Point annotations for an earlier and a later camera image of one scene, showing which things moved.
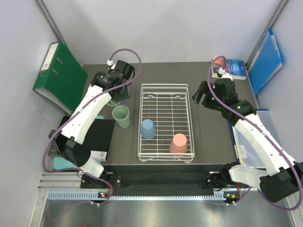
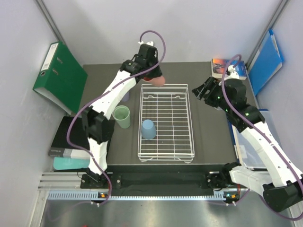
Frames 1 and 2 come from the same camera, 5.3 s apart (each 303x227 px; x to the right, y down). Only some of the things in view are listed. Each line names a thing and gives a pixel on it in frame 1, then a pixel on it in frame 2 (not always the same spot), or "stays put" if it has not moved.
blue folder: [267, 63] stays put
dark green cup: [121, 114] stays put
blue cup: [148, 129] stays put
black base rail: [160, 181] stays put
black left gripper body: [123, 95] → [154, 72]
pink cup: [178, 144] → [156, 81]
